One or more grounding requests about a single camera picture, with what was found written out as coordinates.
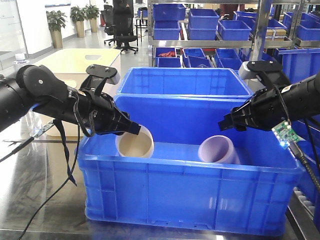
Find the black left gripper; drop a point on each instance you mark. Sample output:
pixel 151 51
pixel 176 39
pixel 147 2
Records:
pixel 100 115

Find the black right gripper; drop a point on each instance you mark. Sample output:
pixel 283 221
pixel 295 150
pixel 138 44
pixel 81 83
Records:
pixel 263 112

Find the beige plastic cup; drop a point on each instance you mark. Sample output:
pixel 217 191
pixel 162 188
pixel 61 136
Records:
pixel 136 146

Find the lavender plastic cup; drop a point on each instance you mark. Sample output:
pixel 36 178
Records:
pixel 218 149

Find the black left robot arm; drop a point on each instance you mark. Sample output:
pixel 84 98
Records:
pixel 36 88

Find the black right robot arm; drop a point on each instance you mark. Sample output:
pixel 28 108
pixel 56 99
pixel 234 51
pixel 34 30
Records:
pixel 302 98

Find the blue bin behind target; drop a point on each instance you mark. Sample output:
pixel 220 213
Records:
pixel 195 82

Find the large blue target bin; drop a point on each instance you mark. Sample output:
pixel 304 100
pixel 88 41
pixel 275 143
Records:
pixel 174 188

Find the green circuit board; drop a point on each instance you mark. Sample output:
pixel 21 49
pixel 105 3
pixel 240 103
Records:
pixel 285 134

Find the cream plastic crate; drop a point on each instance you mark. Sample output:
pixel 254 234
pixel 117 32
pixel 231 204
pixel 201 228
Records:
pixel 70 64

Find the black office chair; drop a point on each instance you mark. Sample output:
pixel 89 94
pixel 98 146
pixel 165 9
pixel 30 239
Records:
pixel 121 25

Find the steel shelf rack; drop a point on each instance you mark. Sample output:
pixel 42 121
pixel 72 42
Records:
pixel 170 25

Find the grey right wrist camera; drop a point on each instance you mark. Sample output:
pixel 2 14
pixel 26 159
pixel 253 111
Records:
pixel 249 69

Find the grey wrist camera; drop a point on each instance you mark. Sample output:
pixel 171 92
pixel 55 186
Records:
pixel 249 69
pixel 98 73

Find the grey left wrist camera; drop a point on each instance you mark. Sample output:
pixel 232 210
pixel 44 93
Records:
pixel 98 73

